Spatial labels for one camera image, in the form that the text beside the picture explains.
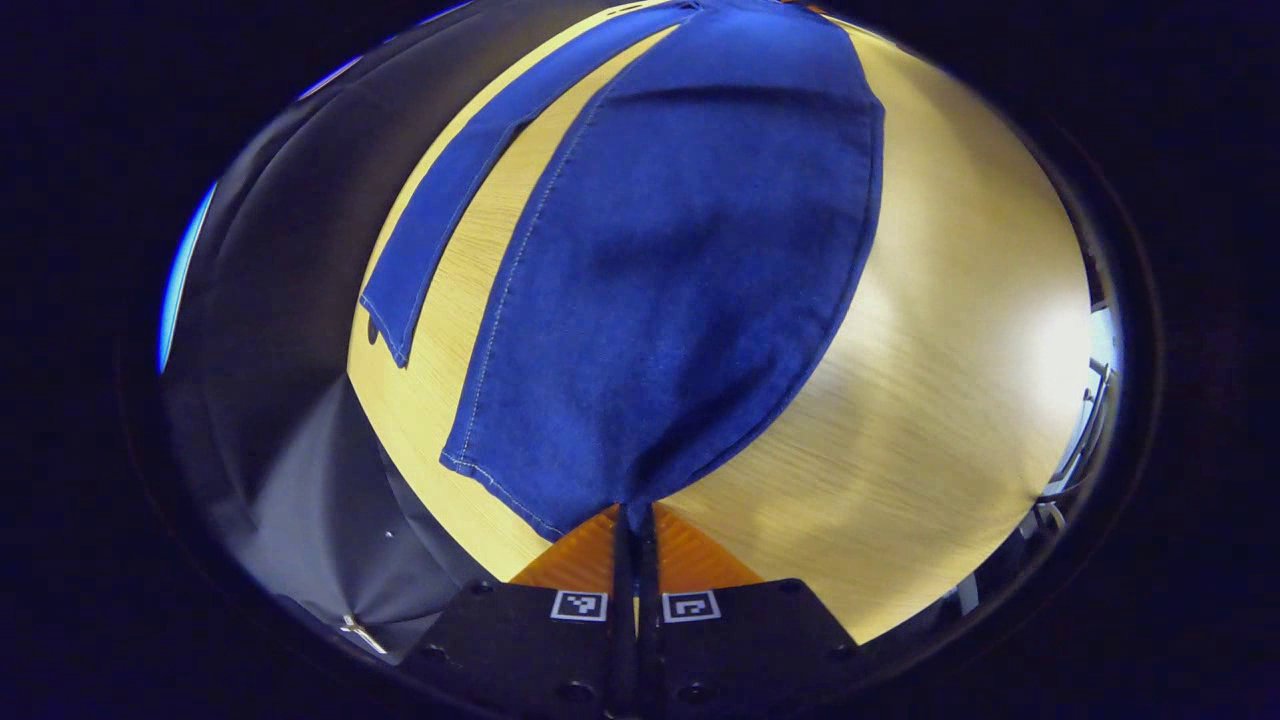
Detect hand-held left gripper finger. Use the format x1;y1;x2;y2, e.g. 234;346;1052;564
425;503;638;716
637;503;861;716

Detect blue denim jeans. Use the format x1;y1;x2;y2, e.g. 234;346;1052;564
360;0;886;541

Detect small metal clip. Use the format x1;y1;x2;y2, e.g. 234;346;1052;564
338;615;389;656

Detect metal frame furniture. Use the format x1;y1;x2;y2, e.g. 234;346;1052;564
1035;300;1119;536

